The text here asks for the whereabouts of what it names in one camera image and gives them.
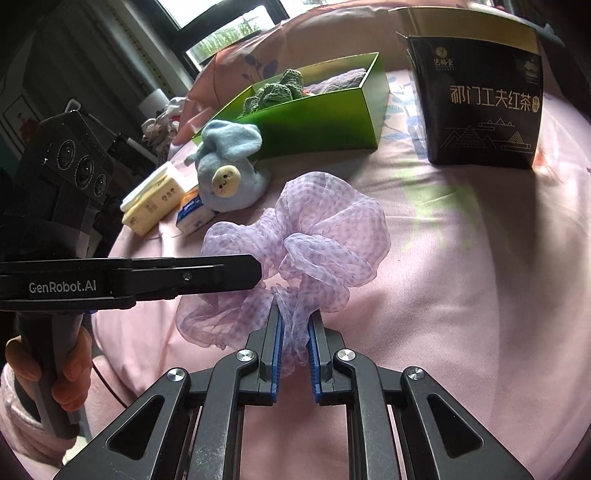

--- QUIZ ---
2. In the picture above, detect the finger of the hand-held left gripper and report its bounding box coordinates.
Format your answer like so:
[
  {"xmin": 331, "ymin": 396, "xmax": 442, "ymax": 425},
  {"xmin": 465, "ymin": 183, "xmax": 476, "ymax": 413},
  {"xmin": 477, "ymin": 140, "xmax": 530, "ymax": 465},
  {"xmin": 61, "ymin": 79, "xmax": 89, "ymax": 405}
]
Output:
[{"xmin": 111, "ymin": 254, "xmax": 263, "ymax": 302}]

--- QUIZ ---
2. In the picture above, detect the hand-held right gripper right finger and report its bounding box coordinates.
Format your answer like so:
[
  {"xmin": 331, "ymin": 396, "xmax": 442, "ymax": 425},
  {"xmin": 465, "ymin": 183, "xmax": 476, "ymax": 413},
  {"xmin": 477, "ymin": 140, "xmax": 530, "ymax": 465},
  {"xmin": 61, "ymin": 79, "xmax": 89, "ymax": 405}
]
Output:
[{"xmin": 307, "ymin": 314, "xmax": 534, "ymax": 480}]

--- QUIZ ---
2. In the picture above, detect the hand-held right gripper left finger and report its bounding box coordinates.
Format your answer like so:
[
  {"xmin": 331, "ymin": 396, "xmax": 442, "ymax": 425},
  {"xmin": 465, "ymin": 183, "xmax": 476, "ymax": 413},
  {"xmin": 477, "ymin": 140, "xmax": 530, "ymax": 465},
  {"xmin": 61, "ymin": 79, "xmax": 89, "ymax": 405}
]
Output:
[{"xmin": 60, "ymin": 305, "xmax": 284, "ymax": 480}]

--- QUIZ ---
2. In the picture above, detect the blue orange tissue pack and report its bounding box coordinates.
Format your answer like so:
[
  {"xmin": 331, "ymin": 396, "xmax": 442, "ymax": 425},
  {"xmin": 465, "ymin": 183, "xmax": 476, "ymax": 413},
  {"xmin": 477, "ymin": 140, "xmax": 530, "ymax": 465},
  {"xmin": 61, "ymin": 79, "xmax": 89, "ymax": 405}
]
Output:
[{"xmin": 175, "ymin": 191, "xmax": 220, "ymax": 236}]

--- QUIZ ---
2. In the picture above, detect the yellow tissue pack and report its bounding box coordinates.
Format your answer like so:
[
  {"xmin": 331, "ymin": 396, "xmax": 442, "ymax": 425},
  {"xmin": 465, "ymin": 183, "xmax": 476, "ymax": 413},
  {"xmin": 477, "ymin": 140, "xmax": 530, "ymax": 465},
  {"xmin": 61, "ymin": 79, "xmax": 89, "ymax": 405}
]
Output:
[{"xmin": 121, "ymin": 162, "xmax": 199, "ymax": 237}]

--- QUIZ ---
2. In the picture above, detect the blue plush toy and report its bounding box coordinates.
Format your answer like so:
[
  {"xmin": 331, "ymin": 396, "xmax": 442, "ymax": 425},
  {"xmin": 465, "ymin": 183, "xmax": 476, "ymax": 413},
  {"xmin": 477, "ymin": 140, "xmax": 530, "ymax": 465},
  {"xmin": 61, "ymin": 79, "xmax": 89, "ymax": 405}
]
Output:
[{"xmin": 185, "ymin": 120, "xmax": 272, "ymax": 213}]

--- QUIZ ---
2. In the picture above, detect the purple sheer scrunchie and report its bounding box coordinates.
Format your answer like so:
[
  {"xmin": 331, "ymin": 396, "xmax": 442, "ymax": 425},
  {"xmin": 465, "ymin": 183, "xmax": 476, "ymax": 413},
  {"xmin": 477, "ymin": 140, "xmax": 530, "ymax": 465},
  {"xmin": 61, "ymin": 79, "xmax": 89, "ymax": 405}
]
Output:
[{"xmin": 175, "ymin": 172, "xmax": 391, "ymax": 370}]

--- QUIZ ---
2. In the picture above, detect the green knitted cloth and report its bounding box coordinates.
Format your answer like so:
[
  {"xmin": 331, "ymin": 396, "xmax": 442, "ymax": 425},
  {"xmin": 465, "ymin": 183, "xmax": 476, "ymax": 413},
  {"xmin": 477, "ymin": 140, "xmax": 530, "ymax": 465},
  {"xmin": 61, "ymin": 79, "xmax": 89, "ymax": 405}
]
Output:
[{"xmin": 242, "ymin": 69, "xmax": 306, "ymax": 115}]

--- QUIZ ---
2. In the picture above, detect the green cardboard box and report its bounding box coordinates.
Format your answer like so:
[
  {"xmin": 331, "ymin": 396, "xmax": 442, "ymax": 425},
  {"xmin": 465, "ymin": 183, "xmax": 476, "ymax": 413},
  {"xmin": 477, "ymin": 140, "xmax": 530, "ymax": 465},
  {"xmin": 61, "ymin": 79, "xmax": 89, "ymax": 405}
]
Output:
[{"xmin": 190, "ymin": 52, "xmax": 391, "ymax": 162}]

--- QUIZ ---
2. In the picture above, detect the purple quilted cloth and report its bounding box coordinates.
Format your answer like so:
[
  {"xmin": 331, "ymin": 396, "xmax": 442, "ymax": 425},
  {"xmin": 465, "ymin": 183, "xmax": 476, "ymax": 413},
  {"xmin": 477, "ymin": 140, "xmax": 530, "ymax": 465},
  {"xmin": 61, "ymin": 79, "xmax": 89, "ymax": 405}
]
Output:
[{"xmin": 305, "ymin": 68, "xmax": 368, "ymax": 95}]

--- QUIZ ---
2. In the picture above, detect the person's left forearm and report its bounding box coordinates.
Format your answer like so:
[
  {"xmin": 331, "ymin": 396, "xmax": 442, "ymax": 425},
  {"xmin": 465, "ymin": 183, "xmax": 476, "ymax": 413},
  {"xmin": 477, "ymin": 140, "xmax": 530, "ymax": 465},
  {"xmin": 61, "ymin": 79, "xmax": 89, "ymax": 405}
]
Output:
[{"xmin": 0, "ymin": 364, "xmax": 108, "ymax": 468}]

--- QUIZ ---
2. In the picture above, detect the person's left hand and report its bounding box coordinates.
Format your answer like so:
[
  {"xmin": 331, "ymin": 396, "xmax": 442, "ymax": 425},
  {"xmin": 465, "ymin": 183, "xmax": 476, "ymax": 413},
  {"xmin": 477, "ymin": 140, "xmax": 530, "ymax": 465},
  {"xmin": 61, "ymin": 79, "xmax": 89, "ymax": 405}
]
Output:
[{"xmin": 6, "ymin": 329, "xmax": 94, "ymax": 408}]

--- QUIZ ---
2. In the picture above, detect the dark upright appliance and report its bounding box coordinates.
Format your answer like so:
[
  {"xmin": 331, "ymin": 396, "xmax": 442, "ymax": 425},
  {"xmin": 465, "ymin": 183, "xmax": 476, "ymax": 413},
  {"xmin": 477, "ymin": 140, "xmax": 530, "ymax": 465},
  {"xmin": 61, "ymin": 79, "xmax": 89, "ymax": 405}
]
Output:
[{"xmin": 106, "ymin": 131, "xmax": 160, "ymax": 169}]

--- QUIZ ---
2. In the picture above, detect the pile of clothes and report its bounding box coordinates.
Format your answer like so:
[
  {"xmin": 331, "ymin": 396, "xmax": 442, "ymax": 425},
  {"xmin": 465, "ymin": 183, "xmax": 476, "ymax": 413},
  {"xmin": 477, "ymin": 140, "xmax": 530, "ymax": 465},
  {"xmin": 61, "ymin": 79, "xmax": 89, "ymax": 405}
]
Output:
[{"xmin": 141, "ymin": 98, "xmax": 185, "ymax": 158}]

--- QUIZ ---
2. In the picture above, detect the white lamp shade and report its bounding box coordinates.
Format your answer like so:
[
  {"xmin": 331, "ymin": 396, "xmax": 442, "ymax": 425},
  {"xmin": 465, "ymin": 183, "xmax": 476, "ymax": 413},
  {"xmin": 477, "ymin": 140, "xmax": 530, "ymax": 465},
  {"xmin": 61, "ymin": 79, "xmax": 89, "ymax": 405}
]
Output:
[{"xmin": 139, "ymin": 89, "xmax": 171, "ymax": 123}]

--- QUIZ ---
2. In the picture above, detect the grey curtain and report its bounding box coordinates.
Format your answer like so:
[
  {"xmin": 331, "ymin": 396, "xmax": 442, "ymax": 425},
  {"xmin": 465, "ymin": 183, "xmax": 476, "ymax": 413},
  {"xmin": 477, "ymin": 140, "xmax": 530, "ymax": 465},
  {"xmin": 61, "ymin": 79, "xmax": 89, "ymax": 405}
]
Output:
[{"xmin": 28, "ymin": 0, "xmax": 195, "ymax": 139}]

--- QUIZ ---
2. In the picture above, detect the pink printed bedsheet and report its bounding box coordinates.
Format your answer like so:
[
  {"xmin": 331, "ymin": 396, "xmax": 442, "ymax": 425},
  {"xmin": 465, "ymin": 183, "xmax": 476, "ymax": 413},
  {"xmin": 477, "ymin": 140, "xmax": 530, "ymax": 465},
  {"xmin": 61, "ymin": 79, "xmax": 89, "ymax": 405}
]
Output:
[{"xmin": 90, "ymin": 0, "xmax": 591, "ymax": 480}]

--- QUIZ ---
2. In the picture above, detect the black tin box gold lid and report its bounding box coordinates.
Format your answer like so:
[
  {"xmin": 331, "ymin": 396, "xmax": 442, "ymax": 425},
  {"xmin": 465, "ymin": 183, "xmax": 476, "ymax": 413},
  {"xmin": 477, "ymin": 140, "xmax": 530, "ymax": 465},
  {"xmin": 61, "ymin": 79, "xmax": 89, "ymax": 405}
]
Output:
[{"xmin": 388, "ymin": 7, "xmax": 548, "ymax": 171}]

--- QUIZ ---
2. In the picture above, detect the wall poster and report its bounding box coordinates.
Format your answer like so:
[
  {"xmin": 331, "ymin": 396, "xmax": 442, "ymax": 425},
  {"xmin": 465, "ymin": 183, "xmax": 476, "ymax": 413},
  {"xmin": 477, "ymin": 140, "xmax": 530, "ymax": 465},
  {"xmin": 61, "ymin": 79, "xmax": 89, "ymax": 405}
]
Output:
[{"xmin": 0, "ymin": 95, "xmax": 38, "ymax": 155}]

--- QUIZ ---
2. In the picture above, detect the black cable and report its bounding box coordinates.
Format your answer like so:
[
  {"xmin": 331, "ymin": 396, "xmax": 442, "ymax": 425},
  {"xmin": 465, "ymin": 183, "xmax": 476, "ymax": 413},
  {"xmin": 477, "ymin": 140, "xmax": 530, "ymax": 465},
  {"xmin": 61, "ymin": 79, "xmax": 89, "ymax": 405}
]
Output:
[{"xmin": 90, "ymin": 362, "xmax": 127, "ymax": 409}]

